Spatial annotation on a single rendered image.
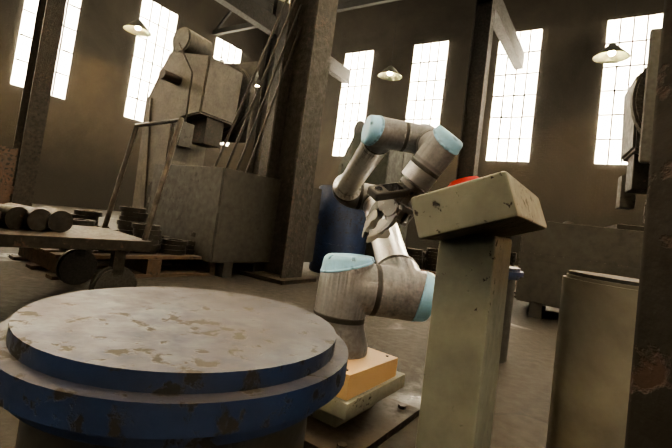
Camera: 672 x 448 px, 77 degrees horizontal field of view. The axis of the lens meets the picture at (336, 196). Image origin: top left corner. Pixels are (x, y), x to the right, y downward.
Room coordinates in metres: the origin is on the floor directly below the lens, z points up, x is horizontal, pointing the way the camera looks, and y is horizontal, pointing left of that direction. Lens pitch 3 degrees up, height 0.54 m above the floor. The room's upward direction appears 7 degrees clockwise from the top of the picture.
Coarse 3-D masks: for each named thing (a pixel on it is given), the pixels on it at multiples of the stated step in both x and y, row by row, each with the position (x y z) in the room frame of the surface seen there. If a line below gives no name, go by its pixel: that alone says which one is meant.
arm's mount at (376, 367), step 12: (348, 360) 1.14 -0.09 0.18; (360, 360) 1.16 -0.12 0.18; (372, 360) 1.18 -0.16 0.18; (384, 360) 1.19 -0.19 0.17; (396, 360) 1.24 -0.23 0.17; (348, 372) 1.05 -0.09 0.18; (360, 372) 1.07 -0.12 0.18; (372, 372) 1.12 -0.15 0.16; (384, 372) 1.18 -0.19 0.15; (348, 384) 1.03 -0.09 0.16; (360, 384) 1.08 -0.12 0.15; (372, 384) 1.13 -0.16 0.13; (336, 396) 1.05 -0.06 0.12; (348, 396) 1.03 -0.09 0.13
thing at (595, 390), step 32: (576, 288) 0.49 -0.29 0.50; (608, 288) 0.46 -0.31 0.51; (576, 320) 0.49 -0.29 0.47; (608, 320) 0.46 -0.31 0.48; (576, 352) 0.48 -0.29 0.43; (608, 352) 0.46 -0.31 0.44; (576, 384) 0.48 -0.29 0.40; (608, 384) 0.46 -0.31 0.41; (576, 416) 0.48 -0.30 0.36; (608, 416) 0.45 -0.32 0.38
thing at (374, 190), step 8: (384, 184) 1.15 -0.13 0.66; (392, 184) 1.16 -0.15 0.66; (400, 184) 1.17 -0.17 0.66; (368, 192) 1.13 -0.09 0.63; (376, 192) 1.10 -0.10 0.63; (384, 192) 1.11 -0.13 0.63; (392, 192) 1.12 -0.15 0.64; (400, 192) 1.14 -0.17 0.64; (408, 192) 1.15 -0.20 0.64; (376, 200) 1.11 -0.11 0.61
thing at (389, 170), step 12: (360, 132) 4.44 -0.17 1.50; (384, 156) 4.26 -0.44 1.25; (396, 156) 4.39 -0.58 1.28; (408, 156) 4.64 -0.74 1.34; (384, 168) 4.25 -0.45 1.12; (396, 168) 4.42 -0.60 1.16; (372, 180) 4.32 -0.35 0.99; (384, 180) 4.24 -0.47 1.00; (396, 180) 4.45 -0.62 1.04; (372, 252) 4.26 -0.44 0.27
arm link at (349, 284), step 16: (336, 256) 1.19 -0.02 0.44; (352, 256) 1.20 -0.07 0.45; (368, 256) 1.24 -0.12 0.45; (320, 272) 1.23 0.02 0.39; (336, 272) 1.17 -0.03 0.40; (352, 272) 1.16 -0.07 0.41; (368, 272) 1.19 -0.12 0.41; (320, 288) 1.20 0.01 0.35; (336, 288) 1.17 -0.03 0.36; (352, 288) 1.16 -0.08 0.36; (368, 288) 1.17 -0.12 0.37; (320, 304) 1.19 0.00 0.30; (336, 304) 1.16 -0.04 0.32; (352, 304) 1.17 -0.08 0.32; (368, 304) 1.18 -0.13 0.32
